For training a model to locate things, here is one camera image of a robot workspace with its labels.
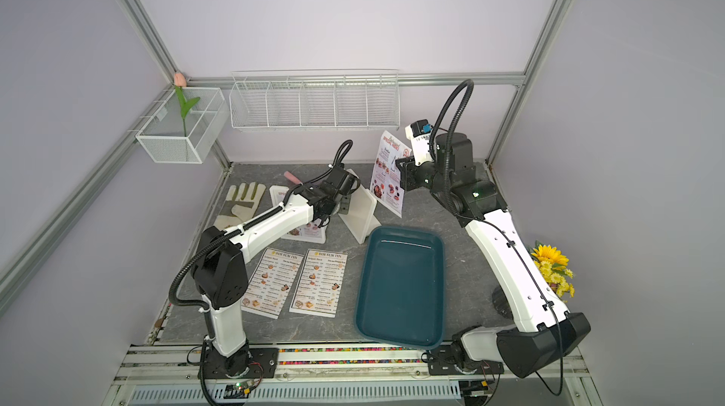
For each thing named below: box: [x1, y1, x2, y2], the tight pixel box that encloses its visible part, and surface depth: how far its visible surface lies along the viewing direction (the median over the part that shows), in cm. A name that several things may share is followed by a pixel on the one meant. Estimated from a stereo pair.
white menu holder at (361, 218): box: [337, 169, 382, 245], surface depth 86 cm
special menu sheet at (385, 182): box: [369, 130, 413, 219], surface depth 75 cm
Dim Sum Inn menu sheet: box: [240, 248, 304, 320], surface depth 89 cm
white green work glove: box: [214, 181, 267, 229], surface depth 109 cm
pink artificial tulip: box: [172, 72, 202, 137], surface depth 92 cm
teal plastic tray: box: [354, 225, 445, 350], surface depth 86 cm
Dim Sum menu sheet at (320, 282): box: [288, 248, 349, 319], surface depth 89 cm
